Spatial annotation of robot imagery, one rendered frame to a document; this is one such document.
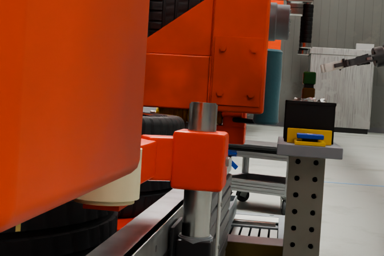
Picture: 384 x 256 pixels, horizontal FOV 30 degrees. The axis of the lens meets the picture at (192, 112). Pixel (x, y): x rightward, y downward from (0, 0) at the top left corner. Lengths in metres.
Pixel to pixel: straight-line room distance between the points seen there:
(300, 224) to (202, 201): 1.07
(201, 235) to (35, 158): 0.82
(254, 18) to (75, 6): 1.90
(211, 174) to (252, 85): 1.13
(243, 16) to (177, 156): 1.17
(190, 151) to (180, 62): 1.15
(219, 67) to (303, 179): 0.40
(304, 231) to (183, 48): 0.63
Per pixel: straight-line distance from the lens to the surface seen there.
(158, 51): 2.14
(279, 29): 2.59
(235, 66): 2.09
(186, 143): 0.97
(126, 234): 0.86
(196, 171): 0.97
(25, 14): 0.17
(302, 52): 2.79
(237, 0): 2.11
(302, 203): 2.04
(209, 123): 0.98
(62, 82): 0.20
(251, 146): 3.64
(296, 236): 2.05
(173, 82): 2.11
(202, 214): 1.00
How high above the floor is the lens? 0.56
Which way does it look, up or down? 1 degrees down
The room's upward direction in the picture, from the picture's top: 4 degrees clockwise
